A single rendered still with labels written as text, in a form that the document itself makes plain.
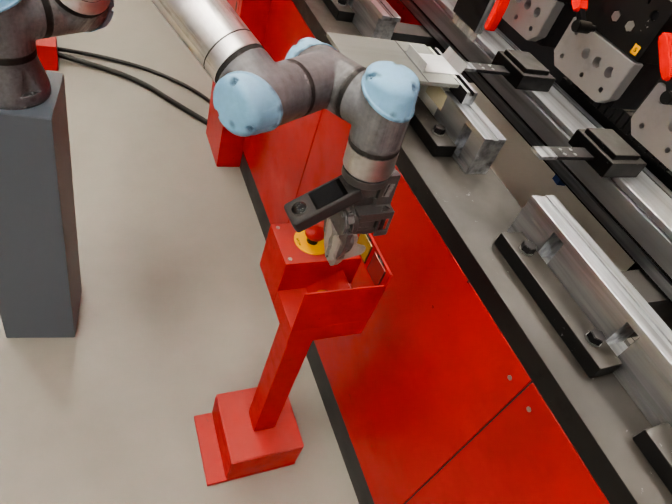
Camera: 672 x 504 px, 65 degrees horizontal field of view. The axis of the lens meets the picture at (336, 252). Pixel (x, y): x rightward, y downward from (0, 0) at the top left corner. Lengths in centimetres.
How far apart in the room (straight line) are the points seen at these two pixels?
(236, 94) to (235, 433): 105
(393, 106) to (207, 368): 122
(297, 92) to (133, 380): 120
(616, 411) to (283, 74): 70
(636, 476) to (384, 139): 59
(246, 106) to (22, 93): 69
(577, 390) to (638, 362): 11
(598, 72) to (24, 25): 101
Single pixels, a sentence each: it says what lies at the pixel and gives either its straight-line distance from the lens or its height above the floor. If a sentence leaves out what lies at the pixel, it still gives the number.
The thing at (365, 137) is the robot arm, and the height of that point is 111.
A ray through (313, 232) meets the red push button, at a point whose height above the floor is 81.
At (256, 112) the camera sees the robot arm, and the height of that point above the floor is 115.
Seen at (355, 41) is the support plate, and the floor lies 100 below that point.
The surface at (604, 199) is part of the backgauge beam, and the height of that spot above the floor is 93.
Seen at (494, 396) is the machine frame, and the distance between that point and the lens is 103.
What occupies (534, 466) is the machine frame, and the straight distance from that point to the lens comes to 100.
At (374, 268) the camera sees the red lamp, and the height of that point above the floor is 81.
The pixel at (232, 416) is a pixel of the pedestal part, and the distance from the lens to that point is 152.
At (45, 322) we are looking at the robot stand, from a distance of 174.
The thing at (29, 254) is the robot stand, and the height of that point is 37.
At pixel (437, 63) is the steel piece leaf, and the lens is 132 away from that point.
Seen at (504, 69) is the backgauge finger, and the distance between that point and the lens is 144.
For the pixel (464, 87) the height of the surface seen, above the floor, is 100.
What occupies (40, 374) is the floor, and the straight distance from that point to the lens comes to 174.
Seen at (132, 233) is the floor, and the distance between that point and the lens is 207.
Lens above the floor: 148
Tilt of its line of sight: 43 degrees down
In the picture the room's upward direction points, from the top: 22 degrees clockwise
